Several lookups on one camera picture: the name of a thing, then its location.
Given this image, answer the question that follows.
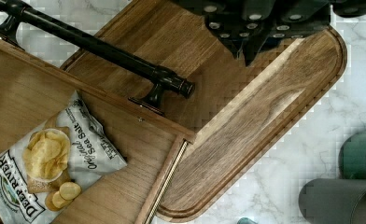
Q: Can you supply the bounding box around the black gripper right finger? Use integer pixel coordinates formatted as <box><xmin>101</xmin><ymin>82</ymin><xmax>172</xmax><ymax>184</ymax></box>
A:
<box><xmin>243</xmin><ymin>0</ymin><xmax>331</xmax><ymax>65</ymax></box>

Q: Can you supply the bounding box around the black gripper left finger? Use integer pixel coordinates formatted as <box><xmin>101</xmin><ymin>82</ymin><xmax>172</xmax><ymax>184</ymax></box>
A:
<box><xmin>171</xmin><ymin>0</ymin><xmax>243</xmax><ymax>59</ymax></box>

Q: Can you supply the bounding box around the wooden drawer with black handle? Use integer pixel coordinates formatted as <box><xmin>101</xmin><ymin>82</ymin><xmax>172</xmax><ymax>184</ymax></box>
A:
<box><xmin>0</xmin><ymin>0</ymin><xmax>198</xmax><ymax>224</ymax></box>

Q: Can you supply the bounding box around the wooden cutting board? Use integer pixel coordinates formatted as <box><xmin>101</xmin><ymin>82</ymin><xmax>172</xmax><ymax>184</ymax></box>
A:
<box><xmin>60</xmin><ymin>0</ymin><xmax>348</xmax><ymax>224</ymax></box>

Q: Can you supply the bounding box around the green and white canister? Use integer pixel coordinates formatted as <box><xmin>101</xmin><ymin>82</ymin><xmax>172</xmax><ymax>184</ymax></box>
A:
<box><xmin>338</xmin><ymin>130</ymin><xmax>366</xmax><ymax>179</ymax></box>

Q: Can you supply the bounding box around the grey cylindrical canister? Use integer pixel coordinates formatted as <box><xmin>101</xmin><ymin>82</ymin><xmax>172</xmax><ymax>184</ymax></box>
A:
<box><xmin>299</xmin><ymin>178</ymin><xmax>366</xmax><ymax>224</ymax></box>

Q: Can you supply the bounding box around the small teal object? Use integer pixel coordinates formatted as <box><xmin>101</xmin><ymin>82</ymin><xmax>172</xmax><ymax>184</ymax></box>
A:
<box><xmin>236</xmin><ymin>217</ymin><xmax>258</xmax><ymax>224</ymax></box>

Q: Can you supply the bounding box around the Deep River chips bag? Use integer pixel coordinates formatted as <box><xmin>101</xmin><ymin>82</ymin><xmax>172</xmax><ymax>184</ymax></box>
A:
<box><xmin>0</xmin><ymin>92</ymin><xmax>127</xmax><ymax>224</ymax></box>

